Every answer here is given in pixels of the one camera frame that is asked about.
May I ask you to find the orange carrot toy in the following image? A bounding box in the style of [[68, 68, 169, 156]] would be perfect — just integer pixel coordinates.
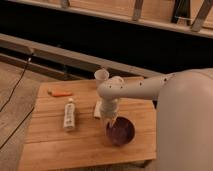
[[47, 90, 73, 97]]

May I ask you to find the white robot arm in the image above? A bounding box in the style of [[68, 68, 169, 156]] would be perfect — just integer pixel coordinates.
[[97, 68, 213, 171]]

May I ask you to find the translucent plastic cup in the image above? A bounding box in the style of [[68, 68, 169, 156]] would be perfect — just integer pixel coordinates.
[[94, 69, 109, 86]]

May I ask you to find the black cable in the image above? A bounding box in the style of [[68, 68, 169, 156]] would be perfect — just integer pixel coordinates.
[[0, 50, 36, 150]]

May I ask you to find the wooden cutting board table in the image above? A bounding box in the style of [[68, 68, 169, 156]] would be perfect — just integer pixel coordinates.
[[18, 80, 156, 171]]

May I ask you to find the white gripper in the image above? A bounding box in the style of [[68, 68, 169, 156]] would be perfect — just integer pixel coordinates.
[[100, 99, 118, 128]]

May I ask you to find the white sponge block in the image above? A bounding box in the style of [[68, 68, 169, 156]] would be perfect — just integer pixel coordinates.
[[93, 101, 101, 119]]

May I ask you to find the white plastic bottle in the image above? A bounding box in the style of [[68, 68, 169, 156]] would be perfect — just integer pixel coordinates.
[[63, 98, 75, 131]]

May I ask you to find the dark purple ceramic bowl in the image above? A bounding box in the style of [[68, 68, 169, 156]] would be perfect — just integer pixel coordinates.
[[106, 117, 135, 146]]

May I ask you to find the grey metal rail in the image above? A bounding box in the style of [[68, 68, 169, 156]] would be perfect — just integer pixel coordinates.
[[0, 33, 160, 77]]

